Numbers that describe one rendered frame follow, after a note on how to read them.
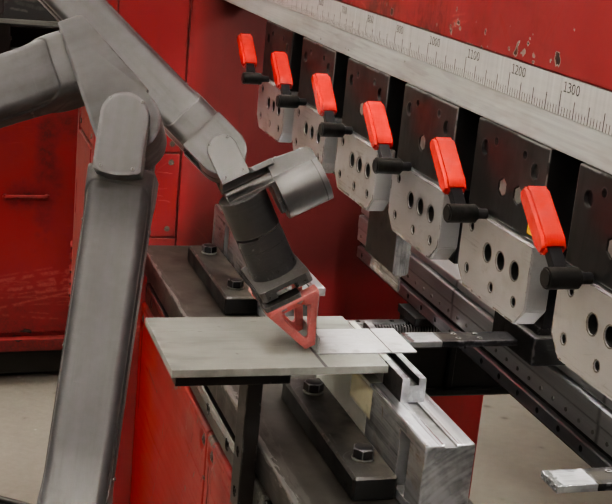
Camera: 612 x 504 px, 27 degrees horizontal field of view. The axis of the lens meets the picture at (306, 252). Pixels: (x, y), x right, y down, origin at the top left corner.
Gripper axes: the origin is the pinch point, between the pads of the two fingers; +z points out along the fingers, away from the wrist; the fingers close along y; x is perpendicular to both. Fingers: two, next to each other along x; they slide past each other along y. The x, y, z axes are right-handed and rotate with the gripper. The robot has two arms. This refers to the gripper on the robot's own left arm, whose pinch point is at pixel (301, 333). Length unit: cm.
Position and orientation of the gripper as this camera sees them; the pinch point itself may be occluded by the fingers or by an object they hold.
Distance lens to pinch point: 154.0
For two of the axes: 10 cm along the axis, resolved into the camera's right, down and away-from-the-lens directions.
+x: -8.9, 4.3, -1.3
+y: -2.7, -2.8, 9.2
